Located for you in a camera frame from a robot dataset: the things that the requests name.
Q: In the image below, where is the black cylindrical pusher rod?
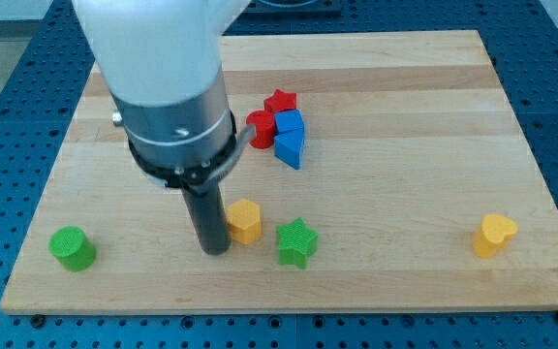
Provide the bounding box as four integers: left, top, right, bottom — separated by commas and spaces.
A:
183, 185, 232, 255

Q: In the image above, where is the red cylinder block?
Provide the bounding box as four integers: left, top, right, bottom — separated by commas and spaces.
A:
246, 111, 276, 149

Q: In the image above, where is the grey cable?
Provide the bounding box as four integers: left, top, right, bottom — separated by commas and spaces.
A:
189, 123, 257, 196

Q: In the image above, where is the yellow hexagon block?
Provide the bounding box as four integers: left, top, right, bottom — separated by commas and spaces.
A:
228, 199, 262, 245

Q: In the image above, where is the wooden board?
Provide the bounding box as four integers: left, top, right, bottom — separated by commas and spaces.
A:
0, 30, 558, 316

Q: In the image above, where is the green star block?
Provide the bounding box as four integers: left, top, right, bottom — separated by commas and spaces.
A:
276, 217, 319, 270

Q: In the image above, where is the yellow heart block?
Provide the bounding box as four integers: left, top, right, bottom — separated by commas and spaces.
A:
472, 214, 519, 259

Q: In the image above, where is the blue cube block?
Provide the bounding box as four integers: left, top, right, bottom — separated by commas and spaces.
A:
274, 110, 305, 134

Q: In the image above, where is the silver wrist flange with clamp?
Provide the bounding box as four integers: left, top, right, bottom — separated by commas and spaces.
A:
114, 71, 237, 188

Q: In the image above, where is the green cylinder block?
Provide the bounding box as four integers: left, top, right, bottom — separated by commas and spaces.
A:
48, 226, 96, 272

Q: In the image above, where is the blue triangle block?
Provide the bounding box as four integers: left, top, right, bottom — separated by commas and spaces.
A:
274, 129, 305, 170

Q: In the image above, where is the red star block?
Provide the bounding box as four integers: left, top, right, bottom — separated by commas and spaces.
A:
263, 89, 297, 113

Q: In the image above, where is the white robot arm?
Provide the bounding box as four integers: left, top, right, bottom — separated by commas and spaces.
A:
73, 0, 256, 255

